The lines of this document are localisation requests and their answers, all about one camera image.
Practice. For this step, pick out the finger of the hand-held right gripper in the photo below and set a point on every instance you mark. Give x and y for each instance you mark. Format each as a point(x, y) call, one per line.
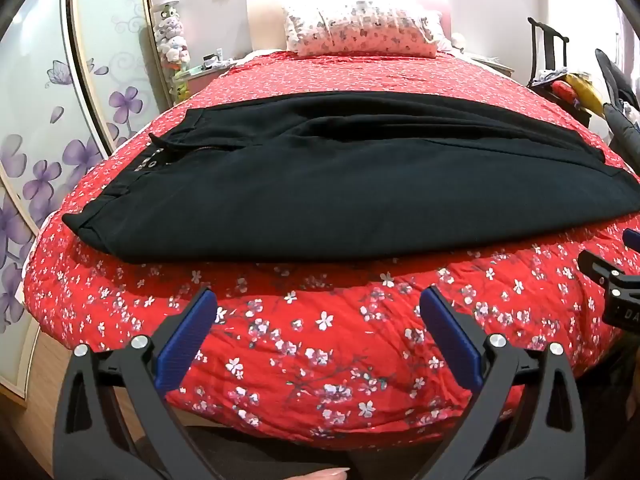
point(632, 236)
point(597, 262)

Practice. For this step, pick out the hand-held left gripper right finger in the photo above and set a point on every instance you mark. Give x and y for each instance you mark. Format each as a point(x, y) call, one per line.
point(450, 340)

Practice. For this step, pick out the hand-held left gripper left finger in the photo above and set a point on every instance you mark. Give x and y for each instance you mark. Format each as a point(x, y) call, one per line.
point(187, 340)

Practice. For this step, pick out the black pants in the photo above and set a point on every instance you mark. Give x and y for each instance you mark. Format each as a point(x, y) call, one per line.
point(325, 195)

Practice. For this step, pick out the person's left hand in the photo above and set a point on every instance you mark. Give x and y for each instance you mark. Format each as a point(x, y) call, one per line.
point(325, 474)

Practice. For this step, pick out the red floral bedspread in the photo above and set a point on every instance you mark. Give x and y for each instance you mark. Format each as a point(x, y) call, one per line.
point(325, 360)

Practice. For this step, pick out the yellow cushion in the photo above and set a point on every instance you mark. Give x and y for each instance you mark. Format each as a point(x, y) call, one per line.
point(587, 92)

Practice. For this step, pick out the red bag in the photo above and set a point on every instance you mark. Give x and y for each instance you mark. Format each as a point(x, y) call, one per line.
point(564, 91)

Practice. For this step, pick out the grey cloth bundle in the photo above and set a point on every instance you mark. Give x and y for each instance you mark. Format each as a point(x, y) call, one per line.
point(547, 77)

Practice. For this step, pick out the black wooden chair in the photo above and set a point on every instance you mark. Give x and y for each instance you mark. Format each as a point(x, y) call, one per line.
point(537, 45)

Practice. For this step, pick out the wooden nightstand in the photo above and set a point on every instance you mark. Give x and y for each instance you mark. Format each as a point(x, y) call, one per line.
point(492, 64)

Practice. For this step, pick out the white round lamp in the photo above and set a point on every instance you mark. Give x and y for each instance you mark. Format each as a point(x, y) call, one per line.
point(457, 40)

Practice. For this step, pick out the cluttered bedside table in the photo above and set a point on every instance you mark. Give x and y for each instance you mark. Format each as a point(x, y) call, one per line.
point(197, 76)

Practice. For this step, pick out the wardrobe door with purple flowers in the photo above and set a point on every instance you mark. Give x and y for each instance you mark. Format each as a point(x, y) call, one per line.
point(35, 110)
point(115, 35)

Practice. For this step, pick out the pink headboard cushion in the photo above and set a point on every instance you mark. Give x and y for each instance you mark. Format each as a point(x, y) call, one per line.
point(446, 25)

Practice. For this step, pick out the stack of plush toys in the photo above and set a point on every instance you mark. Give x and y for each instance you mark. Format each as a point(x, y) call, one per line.
point(170, 45)

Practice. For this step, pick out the white floral pillow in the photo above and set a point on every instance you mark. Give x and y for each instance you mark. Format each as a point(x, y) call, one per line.
point(360, 30)

